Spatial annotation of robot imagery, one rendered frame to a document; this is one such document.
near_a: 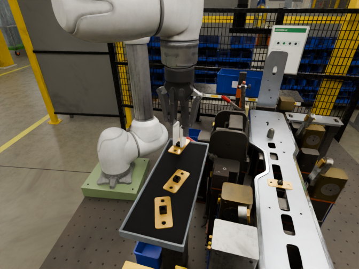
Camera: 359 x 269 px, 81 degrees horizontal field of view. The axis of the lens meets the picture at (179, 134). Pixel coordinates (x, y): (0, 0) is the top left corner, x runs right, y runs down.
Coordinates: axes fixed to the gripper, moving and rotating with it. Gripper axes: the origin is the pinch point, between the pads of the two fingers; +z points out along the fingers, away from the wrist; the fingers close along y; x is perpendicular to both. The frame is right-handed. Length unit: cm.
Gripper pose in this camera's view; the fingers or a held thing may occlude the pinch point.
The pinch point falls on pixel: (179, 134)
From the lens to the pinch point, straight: 62.5
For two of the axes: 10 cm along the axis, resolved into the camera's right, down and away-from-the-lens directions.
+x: 4.3, -4.7, 7.7
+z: 0.0, 8.5, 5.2
